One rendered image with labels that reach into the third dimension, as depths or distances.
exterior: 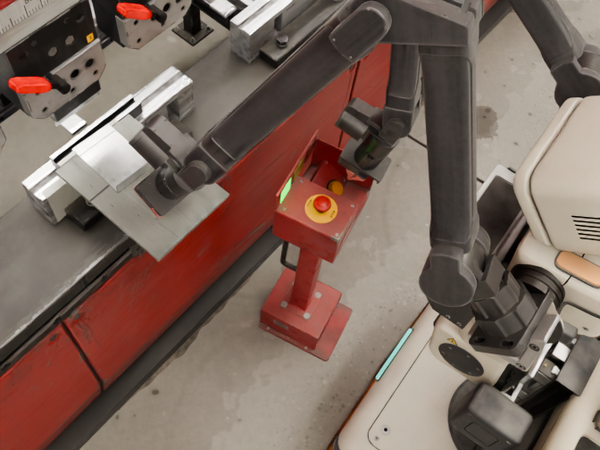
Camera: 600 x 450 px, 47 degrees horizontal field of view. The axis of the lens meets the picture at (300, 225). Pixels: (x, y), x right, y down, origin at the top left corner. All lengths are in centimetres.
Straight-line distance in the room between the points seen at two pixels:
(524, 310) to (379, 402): 95
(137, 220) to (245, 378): 102
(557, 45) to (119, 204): 79
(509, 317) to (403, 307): 133
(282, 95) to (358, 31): 17
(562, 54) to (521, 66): 181
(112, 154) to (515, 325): 77
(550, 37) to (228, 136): 55
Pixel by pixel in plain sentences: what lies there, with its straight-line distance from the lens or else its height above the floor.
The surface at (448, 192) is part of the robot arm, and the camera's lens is 88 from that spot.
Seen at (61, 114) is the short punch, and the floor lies 111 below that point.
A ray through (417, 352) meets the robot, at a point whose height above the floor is 28.
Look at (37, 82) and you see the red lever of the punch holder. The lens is 106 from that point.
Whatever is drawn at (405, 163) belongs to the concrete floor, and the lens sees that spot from 257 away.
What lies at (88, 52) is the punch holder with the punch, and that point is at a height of 125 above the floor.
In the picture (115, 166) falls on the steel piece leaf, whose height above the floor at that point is 100.
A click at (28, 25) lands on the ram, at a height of 136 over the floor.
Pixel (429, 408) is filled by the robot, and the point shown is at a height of 28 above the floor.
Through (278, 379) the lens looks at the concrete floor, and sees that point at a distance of 217.
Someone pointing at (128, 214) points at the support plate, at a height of 100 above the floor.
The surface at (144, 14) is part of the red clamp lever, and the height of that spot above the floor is 129.
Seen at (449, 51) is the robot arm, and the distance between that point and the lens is 76.
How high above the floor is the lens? 209
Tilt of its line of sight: 62 degrees down
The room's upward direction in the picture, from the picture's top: 10 degrees clockwise
